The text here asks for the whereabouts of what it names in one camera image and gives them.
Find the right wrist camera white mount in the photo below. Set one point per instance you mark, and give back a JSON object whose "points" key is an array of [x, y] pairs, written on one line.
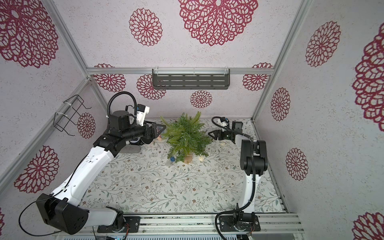
{"points": [[224, 122]]}

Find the small green christmas tree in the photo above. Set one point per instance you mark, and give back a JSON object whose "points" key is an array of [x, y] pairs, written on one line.
{"points": [[186, 137]]}

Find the black wire wall basket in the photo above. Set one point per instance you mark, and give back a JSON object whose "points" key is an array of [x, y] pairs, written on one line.
{"points": [[64, 118]]}

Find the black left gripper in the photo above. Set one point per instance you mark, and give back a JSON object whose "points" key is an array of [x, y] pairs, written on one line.
{"points": [[154, 134]]}

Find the grey fabric glasses case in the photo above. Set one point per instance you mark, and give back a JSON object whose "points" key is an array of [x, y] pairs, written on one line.
{"points": [[130, 149]]}

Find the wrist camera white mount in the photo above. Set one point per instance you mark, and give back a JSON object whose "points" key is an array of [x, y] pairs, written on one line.
{"points": [[224, 122], [142, 110]]}

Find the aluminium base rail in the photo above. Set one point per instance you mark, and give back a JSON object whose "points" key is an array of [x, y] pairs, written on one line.
{"points": [[280, 226]]}

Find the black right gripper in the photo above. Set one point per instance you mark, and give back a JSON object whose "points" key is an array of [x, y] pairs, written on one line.
{"points": [[221, 135]]}

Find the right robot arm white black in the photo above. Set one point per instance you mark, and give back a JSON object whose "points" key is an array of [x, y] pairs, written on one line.
{"points": [[253, 161]]}

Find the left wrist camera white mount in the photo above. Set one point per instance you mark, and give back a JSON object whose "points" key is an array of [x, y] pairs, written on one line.
{"points": [[142, 110]]}

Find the grey slotted wall shelf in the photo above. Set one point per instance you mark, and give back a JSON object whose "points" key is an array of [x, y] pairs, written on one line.
{"points": [[191, 80]]}

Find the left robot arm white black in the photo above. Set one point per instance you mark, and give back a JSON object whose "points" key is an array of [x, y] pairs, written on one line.
{"points": [[61, 209]]}

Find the string lights with rattan balls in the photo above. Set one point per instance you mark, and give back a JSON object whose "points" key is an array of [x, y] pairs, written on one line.
{"points": [[201, 156]]}

